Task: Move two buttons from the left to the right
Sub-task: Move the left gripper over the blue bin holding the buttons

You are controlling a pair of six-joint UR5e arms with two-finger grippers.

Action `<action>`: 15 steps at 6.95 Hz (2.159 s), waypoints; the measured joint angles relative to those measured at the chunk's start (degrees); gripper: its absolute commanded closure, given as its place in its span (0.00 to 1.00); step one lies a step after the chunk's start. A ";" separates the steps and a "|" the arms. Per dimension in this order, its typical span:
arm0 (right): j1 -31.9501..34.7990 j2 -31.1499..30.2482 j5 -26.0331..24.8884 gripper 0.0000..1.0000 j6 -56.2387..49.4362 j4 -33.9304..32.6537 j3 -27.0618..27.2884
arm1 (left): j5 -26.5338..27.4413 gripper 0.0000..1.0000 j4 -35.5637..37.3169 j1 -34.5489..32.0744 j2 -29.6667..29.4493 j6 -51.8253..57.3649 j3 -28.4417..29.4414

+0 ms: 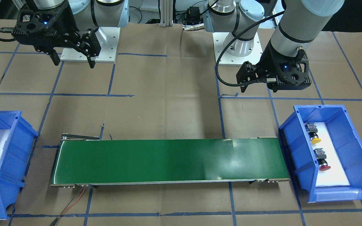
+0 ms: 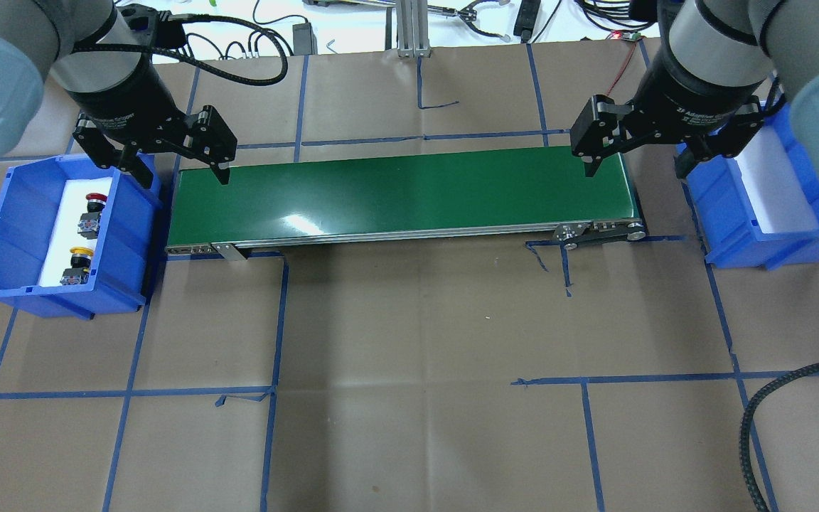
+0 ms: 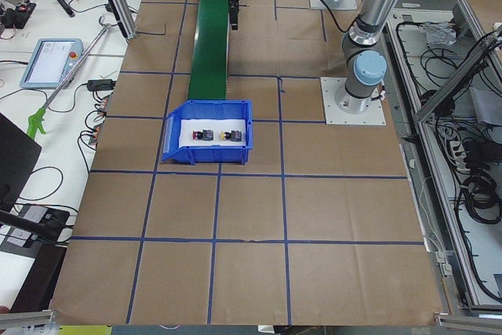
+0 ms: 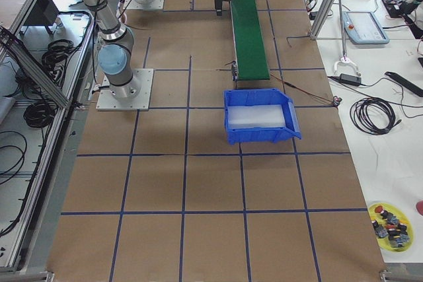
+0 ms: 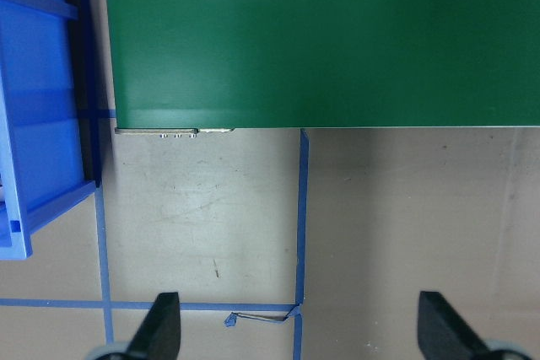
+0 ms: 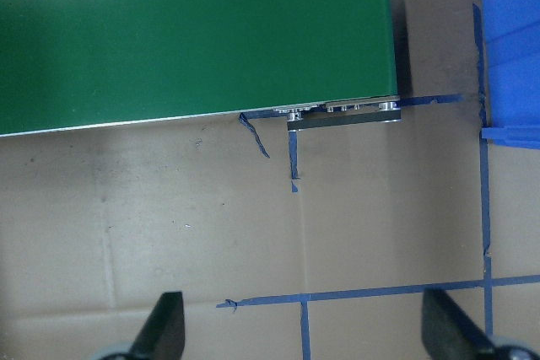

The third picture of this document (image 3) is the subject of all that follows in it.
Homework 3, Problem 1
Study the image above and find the green conveyor belt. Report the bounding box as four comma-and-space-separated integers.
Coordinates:
187, 0, 228, 100

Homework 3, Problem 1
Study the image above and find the blue bin left side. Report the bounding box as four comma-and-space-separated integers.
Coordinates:
162, 100, 253, 165

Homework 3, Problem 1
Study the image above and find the red push button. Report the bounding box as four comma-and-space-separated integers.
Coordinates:
192, 129, 214, 141

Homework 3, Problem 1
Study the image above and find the white foam pad left bin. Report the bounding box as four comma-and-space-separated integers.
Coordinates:
179, 119, 246, 147

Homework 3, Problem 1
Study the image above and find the black power adapter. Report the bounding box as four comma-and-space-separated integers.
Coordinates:
86, 78, 116, 92

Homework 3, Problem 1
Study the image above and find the teach pendant tablet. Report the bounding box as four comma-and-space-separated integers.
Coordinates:
20, 38, 83, 89

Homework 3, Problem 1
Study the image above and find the black monitor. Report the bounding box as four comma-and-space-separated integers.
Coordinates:
0, 114, 42, 212

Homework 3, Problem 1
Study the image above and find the white power strip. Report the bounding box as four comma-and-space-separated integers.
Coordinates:
442, 133, 469, 174

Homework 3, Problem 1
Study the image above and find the green handled reacher grabber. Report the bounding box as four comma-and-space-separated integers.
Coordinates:
27, 16, 115, 136

